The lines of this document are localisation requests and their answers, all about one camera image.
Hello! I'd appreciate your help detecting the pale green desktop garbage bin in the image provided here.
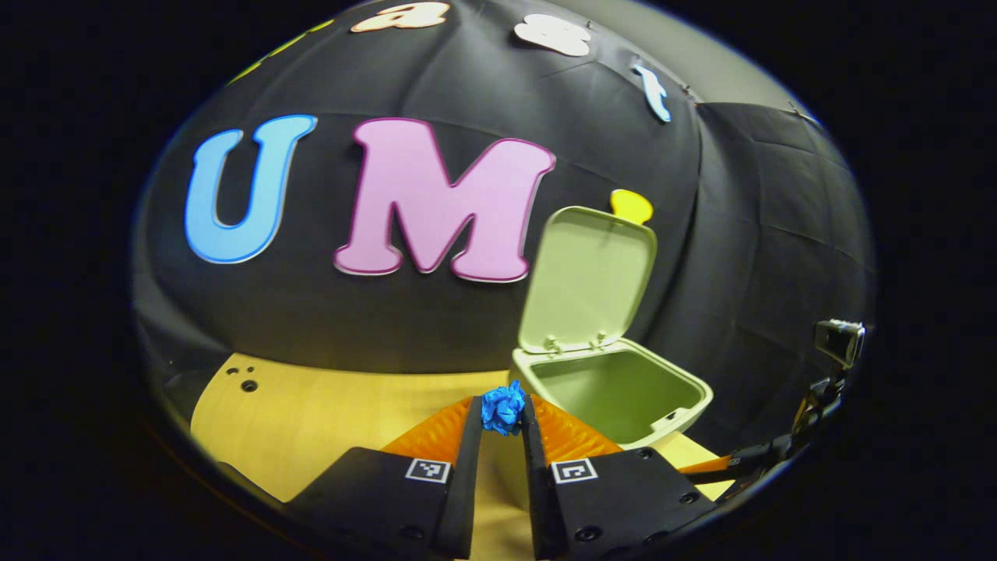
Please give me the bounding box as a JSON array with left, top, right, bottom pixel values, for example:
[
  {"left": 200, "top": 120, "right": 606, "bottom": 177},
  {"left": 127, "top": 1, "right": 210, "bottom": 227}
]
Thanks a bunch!
[{"left": 510, "top": 205, "right": 714, "bottom": 453}]

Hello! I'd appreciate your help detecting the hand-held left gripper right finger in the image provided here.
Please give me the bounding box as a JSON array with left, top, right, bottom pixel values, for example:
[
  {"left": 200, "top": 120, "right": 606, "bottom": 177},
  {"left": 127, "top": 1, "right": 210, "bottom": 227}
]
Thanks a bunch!
[{"left": 520, "top": 393, "right": 717, "bottom": 560}]

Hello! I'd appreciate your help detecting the wooden desktop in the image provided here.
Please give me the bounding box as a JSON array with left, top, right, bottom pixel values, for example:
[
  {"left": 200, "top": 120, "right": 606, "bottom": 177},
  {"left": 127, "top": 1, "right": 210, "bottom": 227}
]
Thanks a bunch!
[{"left": 191, "top": 352, "right": 737, "bottom": 561}]

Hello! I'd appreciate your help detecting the black backdrop cloth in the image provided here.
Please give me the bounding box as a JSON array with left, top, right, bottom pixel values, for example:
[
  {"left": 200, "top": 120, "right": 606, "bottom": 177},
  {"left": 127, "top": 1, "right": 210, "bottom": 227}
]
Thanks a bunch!
[{"left": 132, "top": 0, "right": 877, "bottom": 460}]

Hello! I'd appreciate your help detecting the blue paper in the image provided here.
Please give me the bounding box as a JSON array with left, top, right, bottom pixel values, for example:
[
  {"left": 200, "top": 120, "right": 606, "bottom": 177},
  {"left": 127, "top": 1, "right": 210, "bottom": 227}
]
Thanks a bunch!
[{"left": 481, "top": 380, "right": 527, "bottom": 436}]

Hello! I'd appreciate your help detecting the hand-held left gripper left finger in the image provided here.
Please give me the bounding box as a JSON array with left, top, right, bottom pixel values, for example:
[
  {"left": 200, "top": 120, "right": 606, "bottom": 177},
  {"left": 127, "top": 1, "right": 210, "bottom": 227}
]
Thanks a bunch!
[{"left": 284, "top": 396, "right": 484, "bottom": 560}]

